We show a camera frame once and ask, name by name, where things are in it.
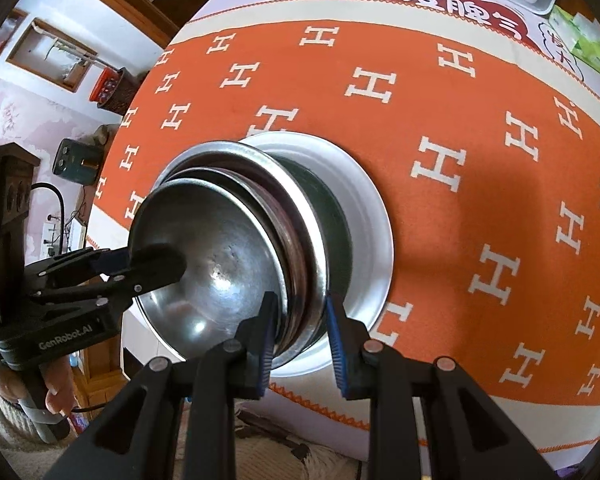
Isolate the beige fluffy cushion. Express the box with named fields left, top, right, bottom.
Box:
left=230, top=410, right=371, bottom=480

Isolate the dark green bag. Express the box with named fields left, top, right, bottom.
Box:
left=52, top=137, right=103, bottom=184

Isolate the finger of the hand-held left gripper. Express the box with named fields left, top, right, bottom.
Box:
left=24, top=247, right=131, bottom=291
left=30, top=244, right=188, bottom=318

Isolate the black cable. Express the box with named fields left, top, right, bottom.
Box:
left=30, top=182, right=88, bottom=256

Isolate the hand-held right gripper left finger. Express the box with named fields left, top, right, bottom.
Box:
left=55, top=290, right=281, bottom=480

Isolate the wooden side cabinet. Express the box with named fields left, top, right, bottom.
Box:
left=75, top=345, right=131, bottom=411

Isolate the green tissue pack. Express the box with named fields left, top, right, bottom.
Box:
left=547, top=5, right=600, bottom=77

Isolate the person's left hand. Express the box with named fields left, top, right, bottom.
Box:
left=0, top=355, right=78, bottom=418

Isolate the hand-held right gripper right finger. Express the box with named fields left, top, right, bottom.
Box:
left=325, top=291, right=561, bottom=480

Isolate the dark basket with red lid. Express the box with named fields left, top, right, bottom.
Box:
left=89, top=66, right=141, bottom=113

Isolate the small wooden framed picture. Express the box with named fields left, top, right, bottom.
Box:
left=0, top=7, right=28, bottom=58

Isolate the blue patterned white plate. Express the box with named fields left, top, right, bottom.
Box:
left=245, top=135, right=381, bottom=361

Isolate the small steel bowl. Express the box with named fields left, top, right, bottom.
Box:
left=128, top=175, right=287, bottom=361

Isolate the person's left forearm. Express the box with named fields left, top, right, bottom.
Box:
left=0, top=390, right=73, bottom=458

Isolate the pink steel-lined bowl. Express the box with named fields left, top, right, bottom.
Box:
left=162, top=155, right=318, bottom=361
left=167, top=162, right=308, bottom=356

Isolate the large steel bowl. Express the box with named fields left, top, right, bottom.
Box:
left=157, top=141, right=353, bottom=366

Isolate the orange patterned tablecloth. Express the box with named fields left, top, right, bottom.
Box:
left=92, top=0, right=600, bottom=471

